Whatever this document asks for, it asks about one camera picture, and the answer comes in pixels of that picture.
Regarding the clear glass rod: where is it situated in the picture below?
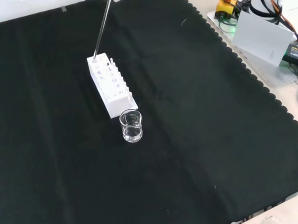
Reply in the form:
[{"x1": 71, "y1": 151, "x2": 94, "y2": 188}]
[{"x1": 93, "y1": 0, "x2": 112, "y2": 60}]

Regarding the white test tube rack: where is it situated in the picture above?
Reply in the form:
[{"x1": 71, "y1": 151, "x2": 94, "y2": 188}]
[{"x1": 83, "y1": 52, "x2": 142, "y2": 121}]

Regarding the small clear glass beaker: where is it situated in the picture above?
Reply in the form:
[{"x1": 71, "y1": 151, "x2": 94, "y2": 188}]
[{"x1": 117, "y1": 108, "x2": 145, "y2": 144}]

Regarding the yellow stop button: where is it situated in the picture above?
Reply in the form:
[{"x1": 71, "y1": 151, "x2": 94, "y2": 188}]
[{"x1": 216, "y1": 0, "x2": 242, "y2": 21}]

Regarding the black bench cloth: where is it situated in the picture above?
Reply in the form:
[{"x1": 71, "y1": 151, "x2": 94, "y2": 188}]
[{"x1": 0, "y1": 0, "x2": 298, "y2": 224}]

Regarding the pale board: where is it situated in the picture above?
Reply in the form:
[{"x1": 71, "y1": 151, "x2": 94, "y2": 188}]
[{"x1": 231, "y1": 10, "x2": 296, "y2": 69}]

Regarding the thin green cable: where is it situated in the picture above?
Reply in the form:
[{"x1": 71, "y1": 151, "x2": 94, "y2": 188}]
[{"x1": 218, "y1": 17, "x2": 238, "y2": 34}]

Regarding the orange cable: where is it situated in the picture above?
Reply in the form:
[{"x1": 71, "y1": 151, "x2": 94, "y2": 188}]
[{"x1": 264, "y1": 0, "x2": 298, "y2": 43}]

